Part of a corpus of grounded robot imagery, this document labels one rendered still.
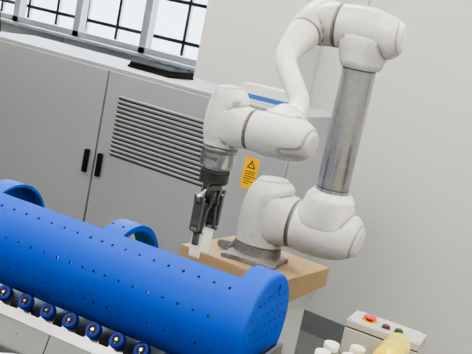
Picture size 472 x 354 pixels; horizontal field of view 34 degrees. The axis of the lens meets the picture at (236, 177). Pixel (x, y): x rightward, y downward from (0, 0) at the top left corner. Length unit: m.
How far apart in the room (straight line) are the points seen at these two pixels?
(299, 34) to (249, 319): 0.85
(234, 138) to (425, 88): 2.71
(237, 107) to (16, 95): 2.65
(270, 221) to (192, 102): 1.39
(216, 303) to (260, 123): 0.44
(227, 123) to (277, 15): 2.71
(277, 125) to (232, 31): 2.89
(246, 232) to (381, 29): 0.74
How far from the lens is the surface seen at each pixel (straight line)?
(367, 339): 2.13
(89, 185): 4.10
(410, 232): 4.59
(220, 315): 1.84
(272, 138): 1.85
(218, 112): 1.91
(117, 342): 2.04
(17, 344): 2.21
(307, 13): 2.31
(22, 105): 4.41
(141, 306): 1.94
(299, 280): 2.46
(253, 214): 2.42
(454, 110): 4.47
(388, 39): 2.25
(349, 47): 2.27
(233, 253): 2.46
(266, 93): 3.65
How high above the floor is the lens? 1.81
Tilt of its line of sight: 11 degrees down
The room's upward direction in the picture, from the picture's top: 12 degrees clockwise
